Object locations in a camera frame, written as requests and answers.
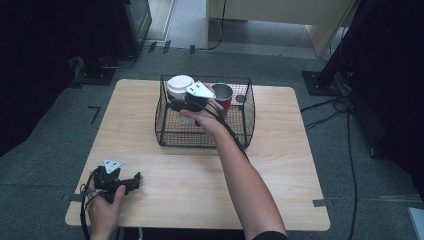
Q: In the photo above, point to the black tape strip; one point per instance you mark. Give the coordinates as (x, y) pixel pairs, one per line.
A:
(166, 46)
(152, 46)
(192, 49)

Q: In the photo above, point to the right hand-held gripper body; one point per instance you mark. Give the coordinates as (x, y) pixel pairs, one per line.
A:
(200, 90)

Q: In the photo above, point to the dark round disc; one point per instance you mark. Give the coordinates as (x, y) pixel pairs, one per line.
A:
(240, 98)

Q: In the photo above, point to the red cup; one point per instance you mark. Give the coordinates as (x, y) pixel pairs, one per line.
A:
(227, 101)

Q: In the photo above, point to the dark floor base plate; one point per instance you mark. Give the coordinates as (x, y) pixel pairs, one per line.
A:
(95, 76)

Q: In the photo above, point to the white cabinet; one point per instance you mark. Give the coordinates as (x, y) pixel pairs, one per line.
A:
(283, 10)

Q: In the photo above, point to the white flat panel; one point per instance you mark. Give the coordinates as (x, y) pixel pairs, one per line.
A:
(417, 221)

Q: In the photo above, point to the black stand pole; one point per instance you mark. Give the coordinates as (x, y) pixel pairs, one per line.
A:
(340, 50)

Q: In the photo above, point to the person's right hand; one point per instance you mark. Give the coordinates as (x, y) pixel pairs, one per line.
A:
(208, 121)

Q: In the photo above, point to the black stand base plate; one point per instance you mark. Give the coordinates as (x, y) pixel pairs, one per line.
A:
(316, 85)

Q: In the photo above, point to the white cup with lid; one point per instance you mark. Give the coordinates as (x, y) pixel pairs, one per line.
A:
(180, 83)

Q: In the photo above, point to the person's left hand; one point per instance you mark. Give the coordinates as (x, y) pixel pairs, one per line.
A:
(103, 213)

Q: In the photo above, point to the grey tape strip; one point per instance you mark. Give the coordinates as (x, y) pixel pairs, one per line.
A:
(73, 197)
(320, 202)

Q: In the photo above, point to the black cabinet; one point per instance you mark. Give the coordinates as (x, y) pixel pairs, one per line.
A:
(131, 23)

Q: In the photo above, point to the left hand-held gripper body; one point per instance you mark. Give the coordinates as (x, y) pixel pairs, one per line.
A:
(105, 180)

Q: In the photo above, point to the black sleeve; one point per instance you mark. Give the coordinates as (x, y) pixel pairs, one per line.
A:
(270, 236)

